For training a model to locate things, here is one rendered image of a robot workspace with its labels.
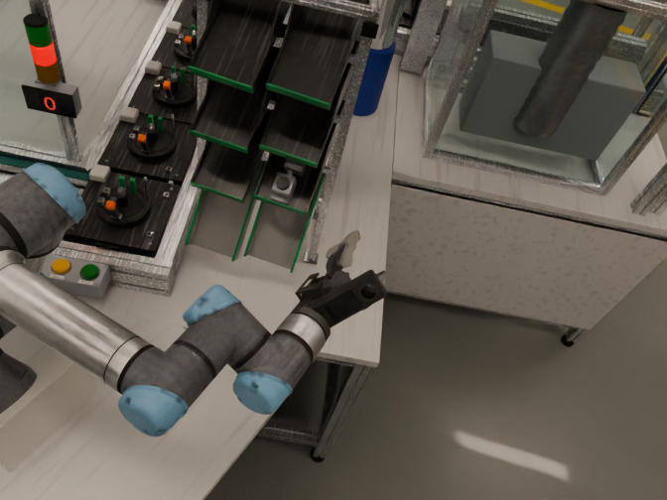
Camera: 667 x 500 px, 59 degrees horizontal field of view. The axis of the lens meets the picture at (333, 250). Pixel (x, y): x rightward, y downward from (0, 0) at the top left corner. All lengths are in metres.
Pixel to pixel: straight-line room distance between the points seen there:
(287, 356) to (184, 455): 0.64
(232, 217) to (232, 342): 0.74
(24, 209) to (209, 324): 0.35
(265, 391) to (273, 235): 0.76
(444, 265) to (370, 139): 0.63
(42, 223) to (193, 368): 0.37
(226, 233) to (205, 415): 0.45
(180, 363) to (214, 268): 0.91
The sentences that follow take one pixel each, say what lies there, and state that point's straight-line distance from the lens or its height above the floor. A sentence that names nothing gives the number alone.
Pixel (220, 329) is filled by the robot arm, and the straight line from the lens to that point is 0.84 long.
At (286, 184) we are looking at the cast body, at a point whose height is 1.27.
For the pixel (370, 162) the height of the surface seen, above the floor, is 0.86.
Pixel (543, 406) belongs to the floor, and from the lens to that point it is 2.81.
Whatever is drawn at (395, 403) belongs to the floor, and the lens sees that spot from 2.54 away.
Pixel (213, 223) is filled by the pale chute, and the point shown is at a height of 1.04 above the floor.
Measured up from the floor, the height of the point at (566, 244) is 0.68.
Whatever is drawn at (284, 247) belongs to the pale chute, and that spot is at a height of 1.03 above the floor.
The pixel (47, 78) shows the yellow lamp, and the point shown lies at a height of 1.28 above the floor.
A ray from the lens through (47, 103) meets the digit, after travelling 1.66.
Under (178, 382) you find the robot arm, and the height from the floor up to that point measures 1.52.
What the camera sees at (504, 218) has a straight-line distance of 2.24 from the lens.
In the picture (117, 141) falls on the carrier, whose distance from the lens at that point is 1.87.
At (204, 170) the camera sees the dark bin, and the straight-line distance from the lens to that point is 1.45.
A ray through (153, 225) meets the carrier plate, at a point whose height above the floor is 0.97.
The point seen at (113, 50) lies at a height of 0.86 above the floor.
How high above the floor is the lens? 2.25
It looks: 51 degrees down
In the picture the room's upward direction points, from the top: 17 degrees clockwise
